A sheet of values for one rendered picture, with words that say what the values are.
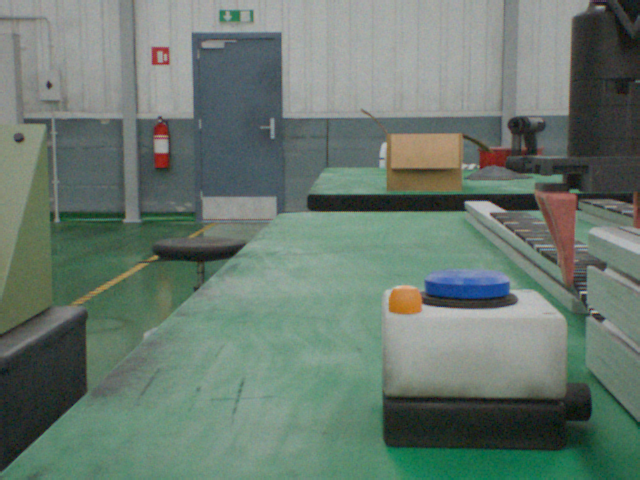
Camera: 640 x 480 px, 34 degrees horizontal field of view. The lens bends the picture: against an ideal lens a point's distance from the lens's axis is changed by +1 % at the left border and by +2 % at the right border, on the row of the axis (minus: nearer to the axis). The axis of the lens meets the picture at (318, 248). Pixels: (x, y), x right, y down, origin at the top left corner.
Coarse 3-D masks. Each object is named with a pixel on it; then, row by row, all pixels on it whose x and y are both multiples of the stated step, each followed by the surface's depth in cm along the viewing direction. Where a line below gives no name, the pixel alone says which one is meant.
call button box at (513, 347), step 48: (384, 336) 45; (432, 336) 45; (480, 336) 45; (528, 336) 45; (384, 384) 45; (432, 384) 45; (480, 384) 45; (528, 384) 45; (576, 384) 49; (384, 432) 46; (432, 432) 45; (480, 432) 45; (528, 432) 45
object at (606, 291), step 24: (600, 240) 57; (624, 240) 52; (624, 264) 51; (600, 288) 57; (624, 288) 51; (600, 312) 57; (624, 312) 51; (600, 336) 57; (624, 336) 56; (600, 360) 57; (624, 360) 51; (624, 384) 51
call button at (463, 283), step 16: (432, 272) 49; (448, 272) 49; (464, 272) 48; (480, 272) 49; (496, 272) 49; (432, 288) 48; (448, 288) 47; (464, 288) 47; (480, 288) 47; (496, 288) 47
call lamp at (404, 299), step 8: (400, 288) 45; (408, 288) 45; (416, 288) 46; (392, 296) 45; (400, 296) 45; (408, 296) 45; (416, 296) 45; (392, 304) 45; (400, 304) 45; (408, 304) 45; (416, 304) 45; (400, 312) 45; (408, 312) 45; (416, 312) 45
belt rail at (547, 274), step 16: (480, 208) 158; (496, 208) 157; (480, 224) 150; (496, 224) 130; (496, 240) 130; (512, 240) 115; (512, 256) 115; (528, 256) 103; (528, 272) 103; (544, 272) 97; (560, 272) 85; (560, 288) 86; (576, 304) 80
